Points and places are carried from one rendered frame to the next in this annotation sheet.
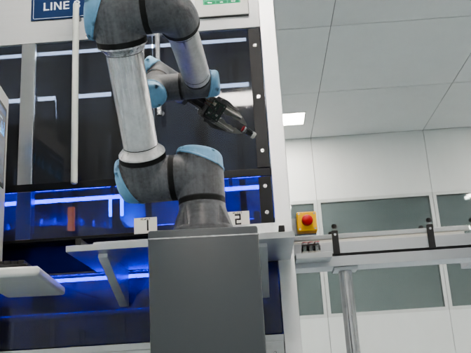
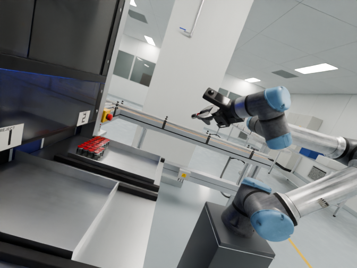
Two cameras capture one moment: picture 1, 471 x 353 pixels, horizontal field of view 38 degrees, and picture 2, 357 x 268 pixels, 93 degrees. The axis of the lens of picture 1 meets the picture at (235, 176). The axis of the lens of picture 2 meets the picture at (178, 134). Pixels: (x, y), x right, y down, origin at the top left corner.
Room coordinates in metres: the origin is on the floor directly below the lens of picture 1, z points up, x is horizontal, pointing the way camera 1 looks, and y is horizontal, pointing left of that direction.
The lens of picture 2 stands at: (2.11, 0.74, 1.25)
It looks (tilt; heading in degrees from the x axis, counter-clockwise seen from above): 13 degrees down; 264
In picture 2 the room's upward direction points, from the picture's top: 20 degrees clockwise
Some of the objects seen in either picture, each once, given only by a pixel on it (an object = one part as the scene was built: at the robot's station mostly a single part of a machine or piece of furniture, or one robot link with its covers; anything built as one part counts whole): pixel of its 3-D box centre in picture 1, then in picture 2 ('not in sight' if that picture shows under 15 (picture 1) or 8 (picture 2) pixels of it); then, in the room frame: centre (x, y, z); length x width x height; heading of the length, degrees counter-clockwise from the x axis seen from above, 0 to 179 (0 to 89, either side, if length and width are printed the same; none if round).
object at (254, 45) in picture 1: (260, 121); (113, 34); (2.44, -0.11, 1.40); 0.05 x 0.01 x 0.80; 88
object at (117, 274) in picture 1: (114, 281); not in sight; (2.28, 0.42, 0.80); 0.34 x 0.03 x 0.13; 178
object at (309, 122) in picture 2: not in sight; (290, 141); (-2.67, -5.29, 1.03); 1.20 x 0.43 x 2.05; 88
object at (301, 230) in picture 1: (306, 223); (101, 114); (2.46, -0.25, 1.00); 0.08 x 0.07 x 0.07; 178
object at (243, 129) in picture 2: not in sight; (234, 124); (-0.30, -5.16, 0.92); 3.60 x 0.15 x 0.16; 88
